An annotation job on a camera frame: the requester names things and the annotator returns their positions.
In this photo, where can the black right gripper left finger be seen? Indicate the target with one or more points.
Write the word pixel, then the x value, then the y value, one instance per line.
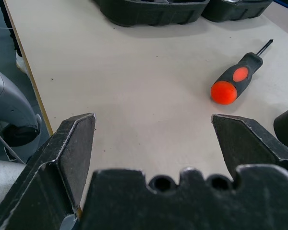
pixel 45 182

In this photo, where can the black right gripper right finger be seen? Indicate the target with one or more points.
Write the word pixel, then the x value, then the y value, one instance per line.
pixel 252 143

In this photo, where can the black tool case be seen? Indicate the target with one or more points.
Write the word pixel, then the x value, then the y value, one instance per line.
pixel 146 12

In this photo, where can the black tape roll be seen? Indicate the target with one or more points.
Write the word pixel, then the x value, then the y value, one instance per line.
pixel 284 130

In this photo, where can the silver robot body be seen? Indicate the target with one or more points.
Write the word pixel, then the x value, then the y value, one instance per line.
pixel 4 95

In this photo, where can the person in black trousers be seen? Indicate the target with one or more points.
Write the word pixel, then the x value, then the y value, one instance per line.
pixel 12 28

